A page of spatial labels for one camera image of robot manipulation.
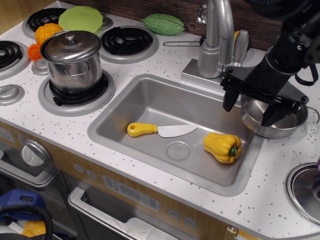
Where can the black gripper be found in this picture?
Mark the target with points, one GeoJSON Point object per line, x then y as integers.
{"type": "Point", "coordinates": [265, 84]}

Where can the shallow steel pan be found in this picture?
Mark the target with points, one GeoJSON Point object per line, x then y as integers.
{"type": "Point", "coordinates": [252, 115]}

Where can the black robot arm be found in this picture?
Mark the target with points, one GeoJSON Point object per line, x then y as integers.
{"type": "Point", "coordinates": [295, 52]}

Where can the grey sink basin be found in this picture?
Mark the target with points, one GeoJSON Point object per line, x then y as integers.
{"type": "Point", "coordinates": [164, 123]}

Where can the yellow toy bell pepper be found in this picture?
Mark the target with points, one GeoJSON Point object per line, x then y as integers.
{"type": "Point", "coordinates": [226, 148]}

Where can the silver toy faucet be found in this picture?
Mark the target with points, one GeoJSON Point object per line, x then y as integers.
{"type": "Point", "coordinates": [222, 48]}

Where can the purple toy eggplant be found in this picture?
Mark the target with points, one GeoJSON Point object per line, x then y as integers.
{"type": "Point", "coordinates": [316, 181]}

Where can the green bumpy toy gourd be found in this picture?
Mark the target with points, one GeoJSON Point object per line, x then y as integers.
{"type": "Point", "coordinates": [163, 24]}

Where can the back right stove burner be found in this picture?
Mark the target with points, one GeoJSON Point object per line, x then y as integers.
{"type": "Point", "coordinates": [128, 45]}

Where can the stove burner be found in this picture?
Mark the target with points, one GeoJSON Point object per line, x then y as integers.
{"type": "Point", "coordinates": [13, 58]}
{"type": "Point", "coordinates": [66, 104]}
{"type": "Point", "coordinates": [40, 18]}
{"type": "Point", "coordinates": [128, 45]}

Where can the front right stove burner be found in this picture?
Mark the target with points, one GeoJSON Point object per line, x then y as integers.
{"type": "Point", "coordinates": [66, 104]}

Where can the light green plastic plate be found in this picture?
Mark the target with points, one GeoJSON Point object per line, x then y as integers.
{"type": "Point", "coordinates": [81, 18]}

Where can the steel pot with lid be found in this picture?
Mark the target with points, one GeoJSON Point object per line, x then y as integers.
{"type": "Point", "coordinates": [72, 60]}

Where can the grey centre stove knob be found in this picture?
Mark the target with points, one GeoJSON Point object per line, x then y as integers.
{"type": "Point", "coordinates": [39, 68]}

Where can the grey stove knob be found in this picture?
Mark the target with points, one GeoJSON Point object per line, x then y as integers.
{"type": "Point", "coordinates": [11, 94]}
{"type": "Point", "coordinates": [39, 68]}

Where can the orange toy pumpkin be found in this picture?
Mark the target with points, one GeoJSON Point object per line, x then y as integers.
{"type": "Point", "coordinates": [46, 31]}

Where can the back left stove burner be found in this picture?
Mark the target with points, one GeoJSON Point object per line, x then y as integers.
{"type": "Point", "coordinates": [40, 18]}

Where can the silver oven dial knob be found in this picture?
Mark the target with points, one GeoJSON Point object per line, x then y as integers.
{"type": "Point", "coordinates": [34, 154]}

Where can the small orange toy piece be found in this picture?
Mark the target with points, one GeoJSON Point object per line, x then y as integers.
{"type": "Point", "coordinates": [33, 52]}

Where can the front left stove burner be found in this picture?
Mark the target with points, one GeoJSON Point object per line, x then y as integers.
{"type": "Point", "coordinates": [13, 58]}

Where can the blue object lower left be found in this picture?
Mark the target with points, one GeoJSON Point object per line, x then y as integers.
{"type": "Point", "coordinates": [21, 197]}

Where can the yellow handled toy knife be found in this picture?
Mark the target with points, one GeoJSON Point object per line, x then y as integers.
{"type": "Point", "coordinates": [137, 129]}

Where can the grey dishwasher door handle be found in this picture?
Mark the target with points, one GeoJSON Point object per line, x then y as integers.
{"type": "Point", "coordinates": [133, 229]}

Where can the grey oven door handle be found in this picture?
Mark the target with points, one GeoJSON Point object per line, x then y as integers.
{"type": "Point", "coordinates": [40, 182]}

